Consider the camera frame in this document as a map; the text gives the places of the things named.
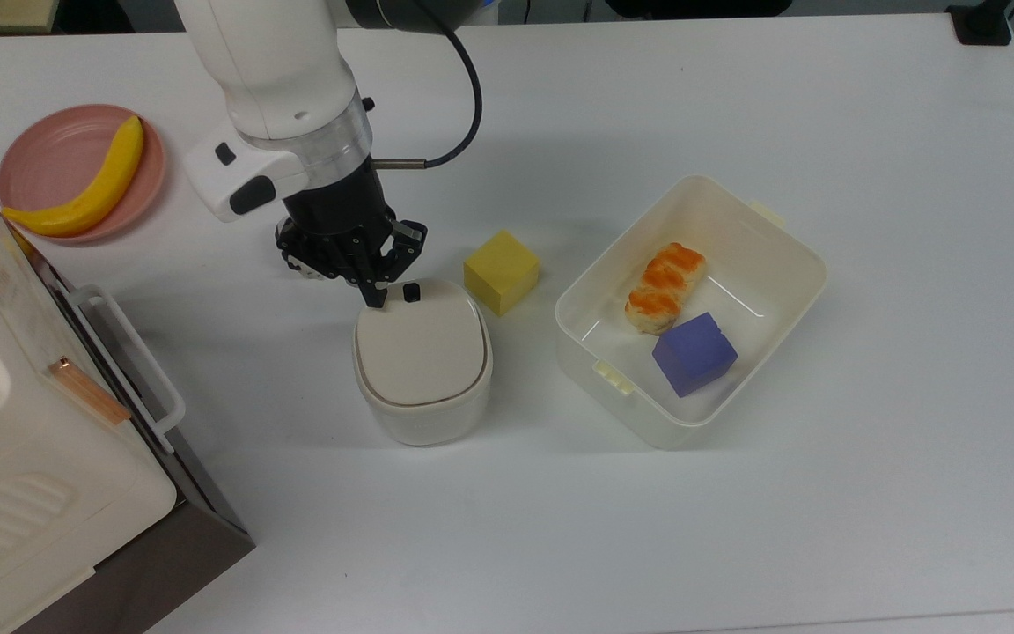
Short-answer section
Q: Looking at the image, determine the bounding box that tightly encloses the cream trash can lid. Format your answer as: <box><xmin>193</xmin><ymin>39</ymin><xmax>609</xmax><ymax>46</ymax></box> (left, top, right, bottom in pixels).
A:
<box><xmin>355</xmin><ymin>277</ymin><xmax>484</xmax><ymax>409</ymax></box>

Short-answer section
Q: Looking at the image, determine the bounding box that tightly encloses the yellow toy banana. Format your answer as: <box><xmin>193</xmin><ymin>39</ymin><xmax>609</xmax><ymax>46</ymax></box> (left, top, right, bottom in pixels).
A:
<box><xmin>0</xmin><ymin>114</ymin><xmax>147</xmax><ymax>240</ymax></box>

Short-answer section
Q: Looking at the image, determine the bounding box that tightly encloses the small cream trash can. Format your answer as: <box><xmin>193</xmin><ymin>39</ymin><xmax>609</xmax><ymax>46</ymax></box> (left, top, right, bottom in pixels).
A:
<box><xmin>350</xmin><ymin>277</ymin><xmax>496</xmax><ymax>448</ymax></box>

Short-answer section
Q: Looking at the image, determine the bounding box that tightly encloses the orange-topped bread piece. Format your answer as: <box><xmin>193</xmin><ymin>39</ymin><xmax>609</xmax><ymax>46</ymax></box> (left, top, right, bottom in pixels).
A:
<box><xmin>623</xmin><ymin>241</ymin><xmax>709</xmax><ymax>337</ymax></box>

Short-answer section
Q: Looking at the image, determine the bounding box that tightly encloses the orange storage box latch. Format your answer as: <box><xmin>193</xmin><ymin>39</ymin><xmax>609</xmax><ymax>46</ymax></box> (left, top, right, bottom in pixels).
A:
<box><xmin>48</xmin><ymin>356</ymin><xmax>133</xmax><ymax>427</ymax></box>

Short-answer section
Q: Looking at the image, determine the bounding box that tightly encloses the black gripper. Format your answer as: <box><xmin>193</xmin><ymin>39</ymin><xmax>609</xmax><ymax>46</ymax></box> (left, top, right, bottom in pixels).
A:
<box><xmin>276</xmin><ymin>164</ymin><xmax>428</xmax><ymax>308</ymax></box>

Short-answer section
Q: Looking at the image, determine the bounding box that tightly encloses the white plastic bin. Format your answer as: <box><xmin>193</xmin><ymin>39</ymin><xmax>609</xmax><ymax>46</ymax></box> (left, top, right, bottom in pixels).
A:
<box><xmin>554</xmin><ymin>173</ymin><xmax>828</xmax><ymax>452</ymax></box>

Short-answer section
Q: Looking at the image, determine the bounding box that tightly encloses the white drawer handle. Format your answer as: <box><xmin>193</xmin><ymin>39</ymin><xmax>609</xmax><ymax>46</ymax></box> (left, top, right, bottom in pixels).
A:
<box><xmin>66</xmin><ymin>283</ymin><xmax>187</xmax><ymax>455</ymax></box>

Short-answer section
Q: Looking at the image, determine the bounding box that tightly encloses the purple cube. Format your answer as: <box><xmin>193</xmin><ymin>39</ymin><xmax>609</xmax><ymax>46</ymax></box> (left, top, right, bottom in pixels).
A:
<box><xmin>650</xmin><ymin>311</ymin><xmax>740</xmax><ymax>400</ymax></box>

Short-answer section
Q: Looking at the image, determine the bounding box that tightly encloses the yellow cube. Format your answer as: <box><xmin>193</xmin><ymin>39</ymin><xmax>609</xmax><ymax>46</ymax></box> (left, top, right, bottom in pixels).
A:
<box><xmin>462</xmin><ymin>229</ymin><xmax>543</xmax><ymax>318</ymax></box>

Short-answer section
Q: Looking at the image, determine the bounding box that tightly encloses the pink plate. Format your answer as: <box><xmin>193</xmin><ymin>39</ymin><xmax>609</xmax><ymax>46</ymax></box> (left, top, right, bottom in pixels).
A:
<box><xmin>0</xmin><ymin>103</ymin><xmax>168</xmax><ymax>246</ymax></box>

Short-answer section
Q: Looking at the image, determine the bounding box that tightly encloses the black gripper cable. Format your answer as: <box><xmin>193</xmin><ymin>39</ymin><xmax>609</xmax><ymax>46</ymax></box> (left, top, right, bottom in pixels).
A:
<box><xmin>371</xmin><ymin>25</ymin><xmax>484</xmax><ymax>171</ymax></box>

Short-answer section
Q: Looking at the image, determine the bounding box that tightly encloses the cream plastic storage box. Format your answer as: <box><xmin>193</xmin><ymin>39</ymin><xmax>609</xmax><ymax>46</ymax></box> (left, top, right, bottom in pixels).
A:
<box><xmin>0</xmin><ymin>162</ymin><xmax>180</xmax><ymax>634</ymax></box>

